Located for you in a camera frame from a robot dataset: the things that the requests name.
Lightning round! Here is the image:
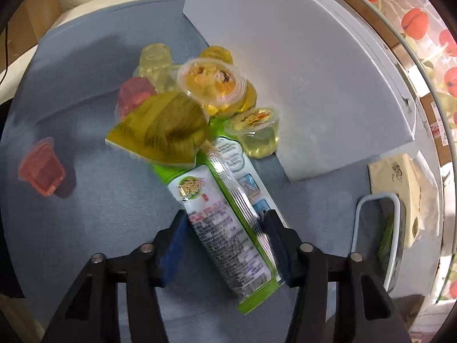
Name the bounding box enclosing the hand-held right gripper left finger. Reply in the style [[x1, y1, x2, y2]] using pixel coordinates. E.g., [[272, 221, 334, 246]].
[[43, 210, 195, 343]]

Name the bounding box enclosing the pale jelly cup printed lid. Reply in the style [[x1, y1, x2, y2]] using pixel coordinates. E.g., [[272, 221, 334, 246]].
[[225, 106, 279, 159]]

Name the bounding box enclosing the black device white rim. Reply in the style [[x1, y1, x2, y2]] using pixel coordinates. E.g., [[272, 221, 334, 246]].
[[350, 193, 408, 294]]

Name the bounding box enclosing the red jelly cup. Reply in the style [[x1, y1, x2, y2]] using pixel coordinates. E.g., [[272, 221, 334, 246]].
[[116, 77, 158, 120], [18, 137, 67, 197]]

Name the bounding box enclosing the pale yellow jelly cup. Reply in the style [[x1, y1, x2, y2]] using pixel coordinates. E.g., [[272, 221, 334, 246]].
[[157, 65, 186, 93], [139, 43, 173, 77]]

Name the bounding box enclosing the green white snack packet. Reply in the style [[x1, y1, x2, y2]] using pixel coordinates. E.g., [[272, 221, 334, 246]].
[[150, 136, 286, 315]]

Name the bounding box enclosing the white cardboard box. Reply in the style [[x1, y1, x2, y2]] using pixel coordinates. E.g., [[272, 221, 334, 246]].
[[183, 0, 418, 183]]

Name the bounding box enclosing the olive yellow snack packet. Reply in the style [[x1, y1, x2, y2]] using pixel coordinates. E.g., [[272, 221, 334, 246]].
[[105, 91, 211, 167]]

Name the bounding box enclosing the plain cardboard box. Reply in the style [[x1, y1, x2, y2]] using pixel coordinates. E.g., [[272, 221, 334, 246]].
[[388, 37, 411, 65]]

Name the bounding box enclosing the labelled cardboard box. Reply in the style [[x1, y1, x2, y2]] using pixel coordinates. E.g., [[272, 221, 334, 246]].
[[420, 95, 452, 147]]

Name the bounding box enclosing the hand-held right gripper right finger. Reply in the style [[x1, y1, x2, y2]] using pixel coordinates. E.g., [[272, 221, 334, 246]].
[[262, 209, 411, 343]]

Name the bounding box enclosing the beige tissue pack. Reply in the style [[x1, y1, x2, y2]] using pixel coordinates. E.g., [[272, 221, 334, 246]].
[[368, 152, 441, 249]]

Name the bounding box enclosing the yellow jelly cup cartoon lid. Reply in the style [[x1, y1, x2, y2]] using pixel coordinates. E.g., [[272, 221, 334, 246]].
[[177, 57, 248, 109]]

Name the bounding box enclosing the tulip wall poster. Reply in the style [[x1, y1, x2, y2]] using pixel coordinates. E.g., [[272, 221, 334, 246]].
[[328, 0, 457, 301]]

